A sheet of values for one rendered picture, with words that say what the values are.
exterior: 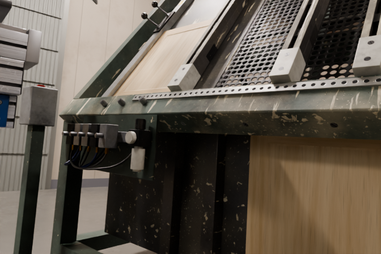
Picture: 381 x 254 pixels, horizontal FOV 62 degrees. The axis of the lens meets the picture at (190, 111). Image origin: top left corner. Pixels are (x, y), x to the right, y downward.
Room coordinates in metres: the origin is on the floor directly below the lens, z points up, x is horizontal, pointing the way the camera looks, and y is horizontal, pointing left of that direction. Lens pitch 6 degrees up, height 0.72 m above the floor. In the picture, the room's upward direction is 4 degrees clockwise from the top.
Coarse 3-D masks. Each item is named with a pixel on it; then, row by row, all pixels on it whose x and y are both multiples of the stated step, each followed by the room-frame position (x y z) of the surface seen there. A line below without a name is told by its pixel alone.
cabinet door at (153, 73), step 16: (176, 32) 1.67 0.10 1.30; (192, 32) 1.57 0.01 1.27; (160, 48) 1.64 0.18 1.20; (176, 48) 1.53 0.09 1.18; (192, 48) 1.44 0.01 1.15; (144, 64) 1.60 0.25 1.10; (160, 64) 1.50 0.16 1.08; (176, 64) 1.42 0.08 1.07; (128, 80) 1.56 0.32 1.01; (144, 80) 1.48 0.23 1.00; (160, 80) 1.39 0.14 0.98
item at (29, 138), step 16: (32, 128) 1.47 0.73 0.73; (32, 144) 1.47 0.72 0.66; (32, 160) 1.48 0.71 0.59; (32, 176) 1.48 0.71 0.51; (32, 192) 1.49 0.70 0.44; (32, 208) 1.50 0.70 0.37; (16, 224) 1.50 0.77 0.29; (32, 224) 1.50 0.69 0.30; (16, 240) 1.49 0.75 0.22; (32, 240) 1.51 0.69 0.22
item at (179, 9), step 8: (192, 0) 1.94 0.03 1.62; (176, 8) 1.88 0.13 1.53; (184, 8) 1.89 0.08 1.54; (176, 16) 1.84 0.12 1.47; (168, 24) 1.80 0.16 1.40; (160, 32) 1.75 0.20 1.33; (152, 40) 1.71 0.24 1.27; (144, 48) 1.69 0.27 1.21; (136, 56) 1.67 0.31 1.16; (144, 56) 1.67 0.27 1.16; (128, 64) 1.65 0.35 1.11; (136, 64) 1.63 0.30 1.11; (128, 72) 1.60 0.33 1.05; (120, 80) 1.56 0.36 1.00; (112, 88) 1.54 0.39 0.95; (104, 96) 1.52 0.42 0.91
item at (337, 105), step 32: (128, 96) 1.36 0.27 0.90; (224, 96) 1.01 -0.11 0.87; (256, 96) 0.92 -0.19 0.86; (288, 96) 0.86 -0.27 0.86; (320, 96) 0.80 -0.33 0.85; (352, 96) 0.74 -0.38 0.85; (160, 128) 1.23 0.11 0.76; (192, 128) 1.12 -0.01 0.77; (224, 128) 1.03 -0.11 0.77; (256, 128) 0.95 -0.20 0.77; (288, 128) 0.88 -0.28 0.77; (320, 128) 0.82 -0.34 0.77; (352, 128) 0.77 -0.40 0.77
